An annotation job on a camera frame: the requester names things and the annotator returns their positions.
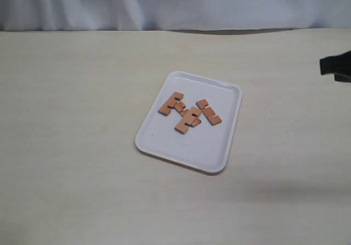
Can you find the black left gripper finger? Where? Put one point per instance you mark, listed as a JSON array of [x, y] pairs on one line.
[[338, 65]]

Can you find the wooden notched piece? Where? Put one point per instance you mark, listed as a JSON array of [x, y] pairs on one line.
[[170, 103], [180, 107], [184, 124], [208, 112]]

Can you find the white rectangular plastic tray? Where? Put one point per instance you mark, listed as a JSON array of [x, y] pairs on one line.
[[204, 147]]

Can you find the white backdrop curtain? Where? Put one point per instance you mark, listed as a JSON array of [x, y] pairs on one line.
[[201, 15]]

